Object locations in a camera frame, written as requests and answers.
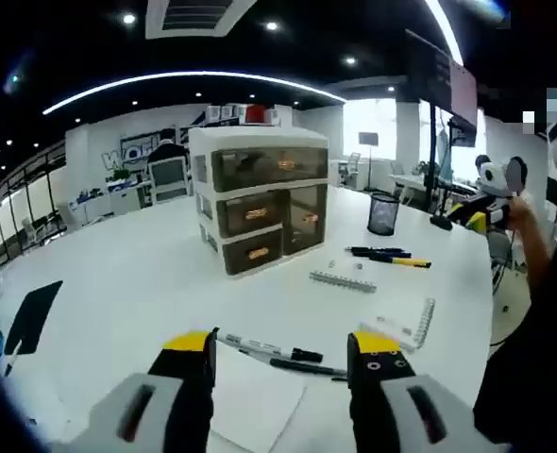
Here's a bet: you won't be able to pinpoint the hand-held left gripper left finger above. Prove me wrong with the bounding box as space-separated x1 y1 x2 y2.
54 327 221 453

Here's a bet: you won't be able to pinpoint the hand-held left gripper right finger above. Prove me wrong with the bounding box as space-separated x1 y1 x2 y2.
346 330 512 453

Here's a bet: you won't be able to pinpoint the yellow pen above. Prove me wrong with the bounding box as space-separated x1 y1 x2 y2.
381 257 433 270

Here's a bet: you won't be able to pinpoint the blue pen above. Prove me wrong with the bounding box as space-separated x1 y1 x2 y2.
365 252 414 264

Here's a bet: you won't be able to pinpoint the thin black pen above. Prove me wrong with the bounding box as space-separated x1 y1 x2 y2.
268 357 349 379

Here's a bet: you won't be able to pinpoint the small black white pen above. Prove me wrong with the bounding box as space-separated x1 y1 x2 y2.
3 351 24 378

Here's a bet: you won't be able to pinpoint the black marker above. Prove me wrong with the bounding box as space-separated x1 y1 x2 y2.
215 331 326 363

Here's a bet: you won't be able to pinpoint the white desk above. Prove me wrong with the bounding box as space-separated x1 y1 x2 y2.
0 184 497 453

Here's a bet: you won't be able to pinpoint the person's right hand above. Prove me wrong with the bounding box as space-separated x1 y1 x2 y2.
507 193 536 232

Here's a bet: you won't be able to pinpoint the black monitor stand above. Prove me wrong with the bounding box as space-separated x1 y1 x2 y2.
427 103 454 232

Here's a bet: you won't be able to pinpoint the white spiral notepad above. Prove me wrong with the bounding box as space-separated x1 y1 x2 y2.
357 295 439 356

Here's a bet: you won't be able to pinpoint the black mesh pen holder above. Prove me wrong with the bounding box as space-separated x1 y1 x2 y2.
366 192 401 237

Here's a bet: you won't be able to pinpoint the dark hanging monitor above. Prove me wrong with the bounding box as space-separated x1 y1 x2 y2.
404 27 478 145

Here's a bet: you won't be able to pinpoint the black flat mat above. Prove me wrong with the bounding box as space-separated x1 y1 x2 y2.
3 279 65 356

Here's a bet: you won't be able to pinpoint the person's black shirt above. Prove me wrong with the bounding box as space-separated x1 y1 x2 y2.
471 178 557 453

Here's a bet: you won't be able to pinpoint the curved ceiling light strip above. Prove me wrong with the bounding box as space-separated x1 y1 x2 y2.
424 0 466 65
42 70 348 117

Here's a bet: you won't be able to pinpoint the white drawer organizer brown drawers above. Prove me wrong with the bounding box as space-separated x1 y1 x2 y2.
187 126 330 279

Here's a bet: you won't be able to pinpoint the white office chair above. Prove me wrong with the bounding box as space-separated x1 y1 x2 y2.
148 158 190 204

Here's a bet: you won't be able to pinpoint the ceiling air conditioner vent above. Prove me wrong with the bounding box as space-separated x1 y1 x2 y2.
145 0 257 42

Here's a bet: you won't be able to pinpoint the blue white wall poster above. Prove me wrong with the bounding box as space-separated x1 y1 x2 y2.
101 125 178 174

